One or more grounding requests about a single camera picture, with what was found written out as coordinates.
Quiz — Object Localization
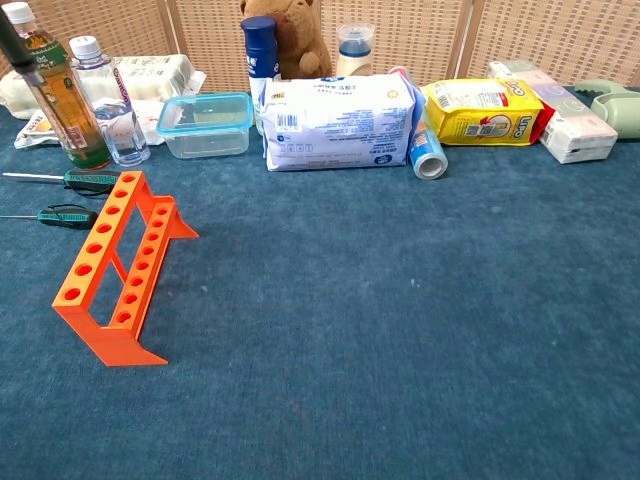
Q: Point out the black clear-handled screwdriver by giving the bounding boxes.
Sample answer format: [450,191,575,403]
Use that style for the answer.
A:
[0,5,89,154]

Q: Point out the orange test tube rack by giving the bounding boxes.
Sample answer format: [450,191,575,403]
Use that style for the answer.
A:
[51,170,200,369]

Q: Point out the blue table cover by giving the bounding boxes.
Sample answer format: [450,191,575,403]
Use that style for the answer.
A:
[0,87,640,480]

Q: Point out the white wet wipes pack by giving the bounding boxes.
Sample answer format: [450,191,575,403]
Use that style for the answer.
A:
[261,73,418,173]

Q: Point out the blue plastic wrap roll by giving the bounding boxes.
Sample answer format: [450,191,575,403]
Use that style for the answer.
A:
[389,66,449,181]

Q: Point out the clear container blue lid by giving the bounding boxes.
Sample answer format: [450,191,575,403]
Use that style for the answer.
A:
[156,91,255,160]

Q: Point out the white bottle blue cap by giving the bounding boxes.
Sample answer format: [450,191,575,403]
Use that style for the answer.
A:
[333,22,376,78]

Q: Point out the blue white spray can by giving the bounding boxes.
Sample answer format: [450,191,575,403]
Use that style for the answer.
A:
[240,15,282,135]

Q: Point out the yellow snack bag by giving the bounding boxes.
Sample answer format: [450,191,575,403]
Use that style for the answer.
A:
[423,78,546,147]

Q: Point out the brown capybara plush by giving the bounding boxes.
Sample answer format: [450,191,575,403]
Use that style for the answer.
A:
[239,0,334,81]

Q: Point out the clear water bottle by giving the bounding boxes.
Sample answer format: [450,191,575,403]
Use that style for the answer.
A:
[68,35,152,167]

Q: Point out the white paper roll pack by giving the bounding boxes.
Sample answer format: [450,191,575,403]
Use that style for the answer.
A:
[0,53,207,120]

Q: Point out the red yellow box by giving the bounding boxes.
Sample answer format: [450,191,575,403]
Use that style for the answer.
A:
[534,102,557,144]

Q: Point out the pastel tissue box pack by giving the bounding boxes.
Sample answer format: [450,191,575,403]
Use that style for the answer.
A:
[487,59,620,165]

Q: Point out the green tea bottle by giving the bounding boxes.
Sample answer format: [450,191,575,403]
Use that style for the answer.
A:
[0,1,113,170]

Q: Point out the white pink snack bag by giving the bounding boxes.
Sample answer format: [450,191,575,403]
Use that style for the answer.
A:
[13,98,166,150]

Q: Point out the wicker folding screen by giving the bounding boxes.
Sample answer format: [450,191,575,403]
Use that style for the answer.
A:
[0,0,640,94]

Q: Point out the green lint roller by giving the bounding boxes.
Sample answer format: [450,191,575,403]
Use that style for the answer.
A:
[573,79,640,140]

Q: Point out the large green-handled screwdriver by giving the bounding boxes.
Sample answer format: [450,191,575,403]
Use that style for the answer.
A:
[2,168,121,197]

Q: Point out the small green-handled screwdriver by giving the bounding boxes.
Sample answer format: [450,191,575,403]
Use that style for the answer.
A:
[0,203,100,230]

